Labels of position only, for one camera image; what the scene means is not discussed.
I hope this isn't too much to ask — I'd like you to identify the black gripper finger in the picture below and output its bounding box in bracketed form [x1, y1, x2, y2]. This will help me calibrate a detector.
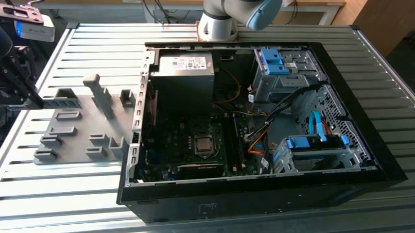
[5, 46, 45, 110]
[0, 72, 36, 111]

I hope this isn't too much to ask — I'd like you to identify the blue RAM stick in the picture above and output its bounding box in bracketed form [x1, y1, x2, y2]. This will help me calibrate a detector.
[40, 97, 81, 110]

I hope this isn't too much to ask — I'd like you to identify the black RAM slot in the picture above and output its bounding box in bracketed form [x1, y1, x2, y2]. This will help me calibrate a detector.
[226, 114, 235, 171]

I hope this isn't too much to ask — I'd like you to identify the grey parts rack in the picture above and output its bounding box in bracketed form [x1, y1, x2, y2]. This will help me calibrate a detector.
[32, 73, 137, 166]

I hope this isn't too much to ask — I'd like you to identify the grey power supply unit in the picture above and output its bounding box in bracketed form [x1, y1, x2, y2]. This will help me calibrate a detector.
[149, 52, 216, 115]

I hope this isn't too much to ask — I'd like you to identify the green motherboard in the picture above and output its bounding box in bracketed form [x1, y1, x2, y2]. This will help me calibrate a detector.
[139, 113, 260, 182]

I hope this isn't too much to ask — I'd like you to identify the metal socket cover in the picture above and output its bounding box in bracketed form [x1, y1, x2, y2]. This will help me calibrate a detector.
[192, 132, 218, 159]

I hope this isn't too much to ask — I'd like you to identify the silver CPU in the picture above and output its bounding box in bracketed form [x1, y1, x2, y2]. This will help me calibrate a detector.
[196, 137, 212, 151]

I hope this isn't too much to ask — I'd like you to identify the black graphics card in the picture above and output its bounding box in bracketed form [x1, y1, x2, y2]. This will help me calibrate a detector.
[176, 162, 226, 181]

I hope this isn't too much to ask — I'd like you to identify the blue disk carrier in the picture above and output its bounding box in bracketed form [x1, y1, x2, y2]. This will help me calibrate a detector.
[260, 48, 290, 75]
[287, 136, 320, 149]

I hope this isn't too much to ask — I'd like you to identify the silver drive cage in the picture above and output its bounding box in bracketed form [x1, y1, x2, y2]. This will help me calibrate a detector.
[252, 48, 328, 104]
[271, 134, 370, 173]

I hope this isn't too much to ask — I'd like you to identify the black PC case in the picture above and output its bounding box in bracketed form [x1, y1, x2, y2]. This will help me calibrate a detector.
[116, 41, 408, 223]

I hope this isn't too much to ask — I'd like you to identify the wooden desk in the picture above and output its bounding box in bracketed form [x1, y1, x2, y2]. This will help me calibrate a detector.
[141, 0, 346, 26]

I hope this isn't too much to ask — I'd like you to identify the wooden cabinet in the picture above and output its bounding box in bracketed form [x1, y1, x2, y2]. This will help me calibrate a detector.
[336, 0, 415, 59]

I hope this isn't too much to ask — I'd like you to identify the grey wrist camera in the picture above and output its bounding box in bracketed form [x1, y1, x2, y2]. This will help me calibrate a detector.
[15, 14, 56, 43]

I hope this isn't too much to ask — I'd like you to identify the yellow wire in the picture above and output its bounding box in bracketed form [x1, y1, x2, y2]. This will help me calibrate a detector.
[212, 69, 243, 105]

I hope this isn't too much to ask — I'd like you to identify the orange wire bundle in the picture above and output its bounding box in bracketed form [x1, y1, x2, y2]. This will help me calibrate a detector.
[248, 128, 270, 156]

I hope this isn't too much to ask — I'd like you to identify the black wire bundle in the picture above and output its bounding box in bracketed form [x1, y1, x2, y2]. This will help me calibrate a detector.
[251, 87, 318, 141]

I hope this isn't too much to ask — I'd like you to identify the blue data cable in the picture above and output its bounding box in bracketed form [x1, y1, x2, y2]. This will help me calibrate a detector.
[308, 110, 327, 143]

